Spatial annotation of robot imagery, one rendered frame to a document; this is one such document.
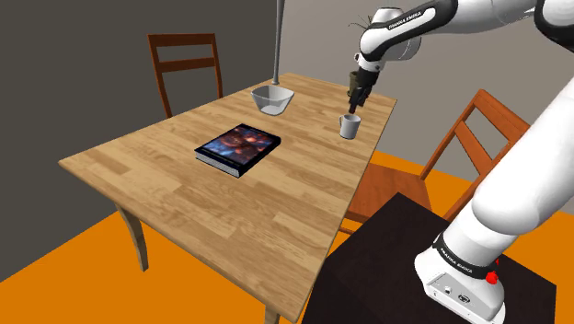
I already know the white mug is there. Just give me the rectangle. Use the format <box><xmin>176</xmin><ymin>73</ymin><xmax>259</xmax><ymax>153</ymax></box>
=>
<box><xmin>338</xmin><ymin>113</ymin><xmax>362</xmax><ymax>141</ymax></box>

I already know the white bowl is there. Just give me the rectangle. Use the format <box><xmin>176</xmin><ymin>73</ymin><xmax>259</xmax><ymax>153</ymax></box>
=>
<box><xmin>249</xmin><ymin>84</ymin><xmax>295</xmax><ymax>117</ymax></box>

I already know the grey slender pole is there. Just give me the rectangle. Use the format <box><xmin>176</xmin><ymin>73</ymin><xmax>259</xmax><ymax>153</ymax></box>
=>
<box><xmin>271</xmin><ymin>0</ymin><xmax>289</xmax><ymax>87</ymax></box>

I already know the orange brown wooden chair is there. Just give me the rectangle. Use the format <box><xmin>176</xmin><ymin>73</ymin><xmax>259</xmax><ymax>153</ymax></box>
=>
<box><xmin>338</xmin><ymin>88</ymin><xmax>532</xmax><ymax>237</ymax></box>

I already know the dark book with colourful cover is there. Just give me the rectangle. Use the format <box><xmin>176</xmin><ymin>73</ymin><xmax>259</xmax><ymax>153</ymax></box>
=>
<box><xmin>194</xmin><ymin>123</ymin><xmax>282</xmax><ymax>179</ymax></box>

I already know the light wooden table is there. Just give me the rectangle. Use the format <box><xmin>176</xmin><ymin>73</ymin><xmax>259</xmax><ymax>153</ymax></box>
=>
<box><xmin>58</xmin><ymin>72</ymin><xmax>398</xmax><ymax>324</ymax></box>

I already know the dark brown wooden chair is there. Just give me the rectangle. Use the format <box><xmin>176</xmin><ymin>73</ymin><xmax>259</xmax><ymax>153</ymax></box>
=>
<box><xmin>146</xmin><ymin>32</ymin><xmax>224</xmax><ymax>120</ymax></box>

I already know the dark robot stand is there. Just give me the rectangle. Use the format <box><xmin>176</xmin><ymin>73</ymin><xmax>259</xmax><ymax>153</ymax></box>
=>
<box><xmin>301</xmin><ymin>191</ymin><xmax>557</xmax><ymax>324</ymax></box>

